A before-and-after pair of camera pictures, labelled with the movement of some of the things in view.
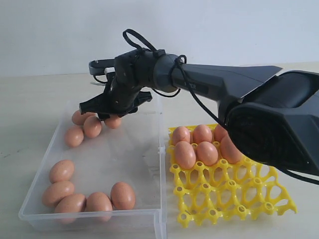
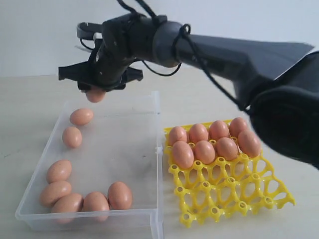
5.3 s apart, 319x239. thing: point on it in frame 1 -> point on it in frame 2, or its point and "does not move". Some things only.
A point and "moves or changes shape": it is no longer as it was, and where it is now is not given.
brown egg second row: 92,126 -> 94,95
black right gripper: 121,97 -> 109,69
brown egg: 185,155 does not move
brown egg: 79,119 does not move
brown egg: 98,201 does not move
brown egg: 114,122 moves or changes shape
